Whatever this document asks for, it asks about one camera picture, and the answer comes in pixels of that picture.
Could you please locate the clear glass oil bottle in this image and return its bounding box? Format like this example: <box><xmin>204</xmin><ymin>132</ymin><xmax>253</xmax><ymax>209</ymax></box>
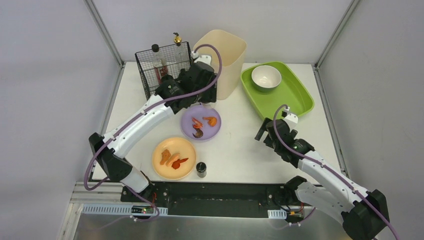
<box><xmin>173</xmin><ymin>32</ymin><xmax>188</xmax><ymax>72</ymax></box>

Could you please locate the white bowl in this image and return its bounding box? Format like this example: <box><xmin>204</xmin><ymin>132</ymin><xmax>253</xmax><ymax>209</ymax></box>
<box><xmin>251</xmin><ymin>65</ymin><xmax>282</xmax><ymax>93</ymax></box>

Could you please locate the red label sauce bottle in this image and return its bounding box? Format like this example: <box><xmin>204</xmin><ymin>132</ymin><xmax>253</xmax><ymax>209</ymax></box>
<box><xmin>151</xmin><ymin>44</ymin><xmax>168</xmax><ymax>84</ymax></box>

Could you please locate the black lid spice jar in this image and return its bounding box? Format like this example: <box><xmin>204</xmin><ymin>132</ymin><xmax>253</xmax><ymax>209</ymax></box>
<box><xmin>201</xmin><ymin>102</ymin><xmax>216</xmax><ymax>109</ymax></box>

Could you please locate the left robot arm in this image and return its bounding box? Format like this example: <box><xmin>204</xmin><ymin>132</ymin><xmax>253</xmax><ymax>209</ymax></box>
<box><xmin>84</xmin><ymin>62</ymin><xmax>221</xmax><ymax>193</ymax></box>

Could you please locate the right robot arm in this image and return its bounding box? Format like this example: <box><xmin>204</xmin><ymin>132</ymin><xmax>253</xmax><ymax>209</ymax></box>
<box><xmin>255</xmin><ymin>118</ymin><xmax>390</xmax><ymax>240</ymax></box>

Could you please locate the purple plate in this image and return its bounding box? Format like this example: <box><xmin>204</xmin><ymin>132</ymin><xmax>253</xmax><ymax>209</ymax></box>
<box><xmin>180</xmin><ymin>105</ymin><xmax>222</xmax><ymax>141</ymax></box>

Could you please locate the orange chicken drumstick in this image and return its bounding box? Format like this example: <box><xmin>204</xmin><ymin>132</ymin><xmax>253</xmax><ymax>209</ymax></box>
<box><xmin>202</xmin><ymin>116</ymin><xmax>218</xmax><ymax>127</ymax></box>

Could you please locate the orange shrimp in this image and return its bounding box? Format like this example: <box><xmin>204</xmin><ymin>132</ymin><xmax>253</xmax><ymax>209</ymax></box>
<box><xmin>191</xmin><ymin>117</ymin><xmax>203</xmax><ymax>129</ymax></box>

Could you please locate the green plastic tub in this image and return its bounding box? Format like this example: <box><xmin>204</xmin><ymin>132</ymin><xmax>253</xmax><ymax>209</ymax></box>
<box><xmin>240</xmin><ymin>61</ymin><xmax>315</xmax><ymax>119</ymax></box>

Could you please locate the dark brown shrimp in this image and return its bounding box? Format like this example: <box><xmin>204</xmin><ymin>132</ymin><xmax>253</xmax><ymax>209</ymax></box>
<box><xmin>192</xmin><ymin>128</ymin><xmax>204</xmax><ymax>139</ymax></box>

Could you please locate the cream plastic bin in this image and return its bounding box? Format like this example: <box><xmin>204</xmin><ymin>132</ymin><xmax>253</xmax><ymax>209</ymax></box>
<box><xmin>194</xmin><ymin>29</ymin><xmax>247</xmax><ymax>100</ymax></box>

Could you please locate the orange plate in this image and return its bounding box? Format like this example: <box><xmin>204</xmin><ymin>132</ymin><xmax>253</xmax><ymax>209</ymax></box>
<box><xmin>152</xmin><ymin>137</ymin><xmax>197</xmax><ymax>180</ymax></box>

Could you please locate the small pepper shaker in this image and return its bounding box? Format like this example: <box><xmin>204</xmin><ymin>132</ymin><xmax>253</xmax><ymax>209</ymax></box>
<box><xmin>195</xmin><ymin>162</ymin><xmax>207</xmax><ymax>178</ymax></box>

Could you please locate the pink sausage slice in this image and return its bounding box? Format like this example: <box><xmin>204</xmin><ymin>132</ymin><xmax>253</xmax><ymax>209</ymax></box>
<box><xmin>165</xmin><ymin>153</ymin><xmax>181</xmax><ymax>167</ymax></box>

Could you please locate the fried chicken piece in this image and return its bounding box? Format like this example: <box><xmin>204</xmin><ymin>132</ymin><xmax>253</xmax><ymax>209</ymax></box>
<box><xmin>159</xmin><ymin>149</ymin><xmax>172</xmax><ymax>165</ymax></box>

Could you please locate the red shrimp piece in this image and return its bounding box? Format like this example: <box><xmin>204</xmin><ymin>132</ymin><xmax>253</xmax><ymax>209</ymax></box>
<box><xmin>171</xmin><ymin>158</ymin><xmax>188</xmax><ymax>170</ymax></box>

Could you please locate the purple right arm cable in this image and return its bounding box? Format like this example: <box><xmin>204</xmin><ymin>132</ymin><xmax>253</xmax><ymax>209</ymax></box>
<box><xmin>272</xmin><ymin>103</ymin><xmax>402</xmax><ymax>240</ymax></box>

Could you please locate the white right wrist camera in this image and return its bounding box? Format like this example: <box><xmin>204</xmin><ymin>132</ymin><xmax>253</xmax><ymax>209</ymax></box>
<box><xmin>281</xmin><ymin>106</ymin><xmax>299</xmax><ymax>129</ymax></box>

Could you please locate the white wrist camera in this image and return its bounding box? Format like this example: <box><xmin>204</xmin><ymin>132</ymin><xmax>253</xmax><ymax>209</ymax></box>
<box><xmin>281</xmin><ymin>106</ymin><xmax>299</xmax><ymax>129</ymax></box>
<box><xmin>190</xmin><ymin>51</ymin><xmax>212</xmax><ymax>66</ymax></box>

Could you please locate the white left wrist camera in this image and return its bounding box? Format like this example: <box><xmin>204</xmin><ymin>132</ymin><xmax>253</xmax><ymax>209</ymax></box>
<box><xmin>190</xmin><ymin>51</ymin><xmax>212</xmax><ymax>66</ymax></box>

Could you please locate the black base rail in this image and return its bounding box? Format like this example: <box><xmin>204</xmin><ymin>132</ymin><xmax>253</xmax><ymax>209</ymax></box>
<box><xmin>140</xmin><ymin>181</ymin><xmax>301</xmax><ymax>218</ymax></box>

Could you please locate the black wire rack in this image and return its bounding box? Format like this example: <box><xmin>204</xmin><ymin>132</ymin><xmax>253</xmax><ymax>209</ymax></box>
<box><xmin>135</xmin><ymin>41</ymin><xmax>193</xmax><ymax>99</ymax></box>

